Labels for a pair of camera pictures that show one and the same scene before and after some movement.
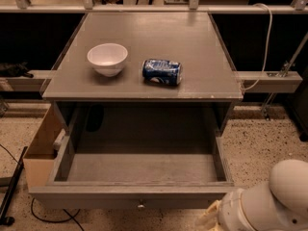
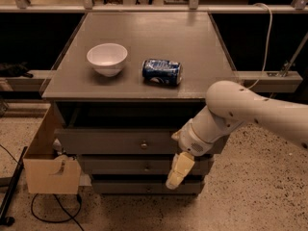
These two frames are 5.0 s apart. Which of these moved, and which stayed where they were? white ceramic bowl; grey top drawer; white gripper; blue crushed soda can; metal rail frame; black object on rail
Moved: white gripper; grey top drawer
Stayed: white ceramic bowl; metal rail frame; blue crushed soda can; black object on rail
